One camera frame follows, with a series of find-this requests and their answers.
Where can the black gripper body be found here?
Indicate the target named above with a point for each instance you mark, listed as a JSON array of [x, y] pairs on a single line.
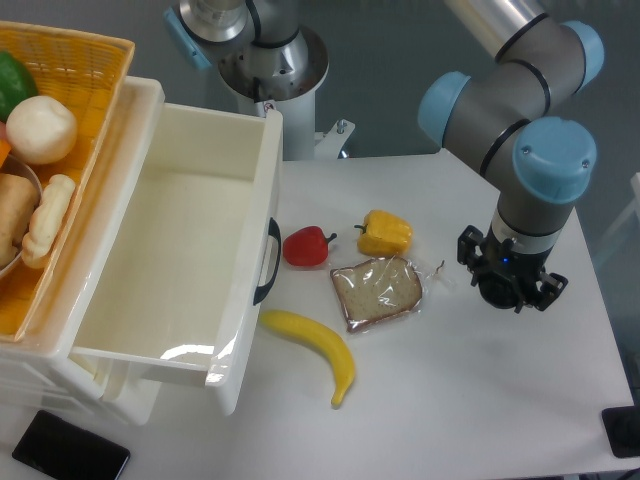
[[521, 270]]

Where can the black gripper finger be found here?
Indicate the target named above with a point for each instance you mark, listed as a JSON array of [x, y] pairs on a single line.
[[548, 289], [467, 244]]

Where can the dark purple mangosteen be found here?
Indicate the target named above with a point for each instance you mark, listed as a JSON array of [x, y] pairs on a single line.
[[498, 292]]

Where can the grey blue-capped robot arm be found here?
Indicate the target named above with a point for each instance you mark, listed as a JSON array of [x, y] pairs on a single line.
[[502, 128]]

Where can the open upper white drawer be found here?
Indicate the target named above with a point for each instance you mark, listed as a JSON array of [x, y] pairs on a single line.
[[175, 297]]

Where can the white plastic drawer cabinet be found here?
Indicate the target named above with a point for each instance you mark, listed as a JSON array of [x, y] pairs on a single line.
[[42, 371]]

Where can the yellow bell pepper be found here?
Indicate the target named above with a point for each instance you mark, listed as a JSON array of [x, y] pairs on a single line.
[[384, 234]]

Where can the wrapped bread slice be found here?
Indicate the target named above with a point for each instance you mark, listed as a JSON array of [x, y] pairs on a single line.
[[380, 290]]

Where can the black device at edge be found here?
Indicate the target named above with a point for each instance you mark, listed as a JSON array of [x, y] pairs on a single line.
[[622, 430]]

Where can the red bell pepper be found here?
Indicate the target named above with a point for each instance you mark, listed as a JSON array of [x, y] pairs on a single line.
[[307, 247]]

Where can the yellow banana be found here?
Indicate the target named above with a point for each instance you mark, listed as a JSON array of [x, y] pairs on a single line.
[[320, 338]]

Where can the cream peanut-shaped toy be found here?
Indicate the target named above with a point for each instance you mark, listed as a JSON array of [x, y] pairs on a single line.
[[46, 221]]

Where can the white round bun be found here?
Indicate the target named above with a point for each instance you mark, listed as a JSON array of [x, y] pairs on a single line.
[[41, 130]]

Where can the black smartphone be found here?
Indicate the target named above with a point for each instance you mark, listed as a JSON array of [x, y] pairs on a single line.
[[62, 450]]

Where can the beige potato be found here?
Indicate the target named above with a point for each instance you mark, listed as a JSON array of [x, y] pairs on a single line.
[[18, 200]]

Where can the green pepper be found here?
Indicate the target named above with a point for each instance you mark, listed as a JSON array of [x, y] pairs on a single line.
[[17, 84]]

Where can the black drawer handle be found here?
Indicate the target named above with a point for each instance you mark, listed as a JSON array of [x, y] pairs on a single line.
[[271, 262]]

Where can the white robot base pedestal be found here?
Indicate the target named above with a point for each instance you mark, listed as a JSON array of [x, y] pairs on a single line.
[[287, 78]]

